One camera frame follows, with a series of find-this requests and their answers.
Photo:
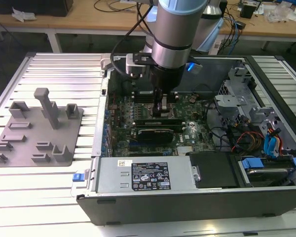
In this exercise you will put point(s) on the black plastic cover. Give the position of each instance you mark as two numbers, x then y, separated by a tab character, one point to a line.
212	170

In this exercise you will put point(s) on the metal drive cage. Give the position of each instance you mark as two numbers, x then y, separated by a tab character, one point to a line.
232	101

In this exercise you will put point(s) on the black graphics card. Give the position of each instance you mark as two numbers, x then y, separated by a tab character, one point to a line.
155	135

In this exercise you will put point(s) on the green motherboard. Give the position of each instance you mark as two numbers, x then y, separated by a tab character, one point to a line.
192	116

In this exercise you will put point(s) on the silver coin battery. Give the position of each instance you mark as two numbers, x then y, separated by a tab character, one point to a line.
192	100

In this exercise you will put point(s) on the black RAM slot row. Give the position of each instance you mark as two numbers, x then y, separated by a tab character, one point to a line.
143	98
184	128

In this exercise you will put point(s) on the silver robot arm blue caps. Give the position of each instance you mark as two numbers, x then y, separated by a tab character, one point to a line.
172	29

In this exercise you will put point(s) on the hard disk in blue carrier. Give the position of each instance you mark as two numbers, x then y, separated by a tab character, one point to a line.
264	172

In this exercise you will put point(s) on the crumpled white paper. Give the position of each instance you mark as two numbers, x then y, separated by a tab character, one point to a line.
23	14

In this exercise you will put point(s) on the blue case latch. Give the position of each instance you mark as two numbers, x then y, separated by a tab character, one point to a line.
78	177

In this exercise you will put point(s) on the clear plastic bags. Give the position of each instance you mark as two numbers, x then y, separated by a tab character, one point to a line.
276	14

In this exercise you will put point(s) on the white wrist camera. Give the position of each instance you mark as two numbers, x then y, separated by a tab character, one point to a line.
135	65

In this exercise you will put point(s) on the white power strip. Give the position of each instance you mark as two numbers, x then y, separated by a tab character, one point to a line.
215	47

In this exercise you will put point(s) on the grey part rack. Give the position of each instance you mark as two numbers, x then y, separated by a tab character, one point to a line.
39	138

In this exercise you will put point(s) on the tall black box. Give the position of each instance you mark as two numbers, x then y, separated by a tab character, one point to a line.
224	7

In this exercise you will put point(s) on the large black box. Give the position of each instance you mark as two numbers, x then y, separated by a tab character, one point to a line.
27	7

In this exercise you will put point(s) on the grey power supply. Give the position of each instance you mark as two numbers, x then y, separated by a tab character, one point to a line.
113	177

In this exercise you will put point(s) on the small grey wrist camera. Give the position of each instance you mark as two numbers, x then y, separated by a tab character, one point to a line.
196	69

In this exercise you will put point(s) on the open black PC case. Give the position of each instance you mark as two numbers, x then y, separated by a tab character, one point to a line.
187	209

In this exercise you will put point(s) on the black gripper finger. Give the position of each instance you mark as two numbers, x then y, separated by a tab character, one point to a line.
158	103

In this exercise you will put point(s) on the silver chipset heatsink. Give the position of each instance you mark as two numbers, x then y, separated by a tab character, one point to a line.
186	150

